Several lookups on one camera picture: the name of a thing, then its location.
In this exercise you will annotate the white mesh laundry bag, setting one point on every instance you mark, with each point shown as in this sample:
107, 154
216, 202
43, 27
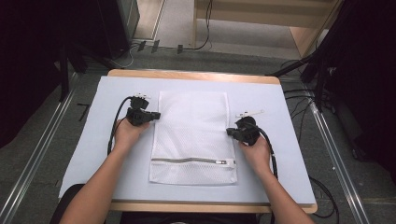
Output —
193, 133

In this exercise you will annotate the metal floor rail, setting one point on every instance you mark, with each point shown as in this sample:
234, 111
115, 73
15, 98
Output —
34, 149
336, 155

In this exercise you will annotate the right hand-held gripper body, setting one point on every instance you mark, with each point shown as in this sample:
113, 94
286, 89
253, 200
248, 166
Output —
247, 129

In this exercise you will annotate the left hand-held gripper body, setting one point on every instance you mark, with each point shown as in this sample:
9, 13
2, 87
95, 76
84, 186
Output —
138, 112

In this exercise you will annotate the person's right hand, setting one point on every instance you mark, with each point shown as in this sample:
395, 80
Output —
257, 154

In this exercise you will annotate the black metal stand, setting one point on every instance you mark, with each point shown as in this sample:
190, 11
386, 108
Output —
63, 74

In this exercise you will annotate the wooden table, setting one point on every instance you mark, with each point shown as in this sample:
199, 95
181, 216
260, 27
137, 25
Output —
193, 74

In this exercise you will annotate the light wooden furniture frame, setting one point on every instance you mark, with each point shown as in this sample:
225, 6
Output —
299, 28

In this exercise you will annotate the person's left hand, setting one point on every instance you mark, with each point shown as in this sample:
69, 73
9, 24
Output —
127, 133

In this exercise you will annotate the pale blue table mat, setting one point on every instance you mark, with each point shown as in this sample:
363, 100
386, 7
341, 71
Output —
93, 140

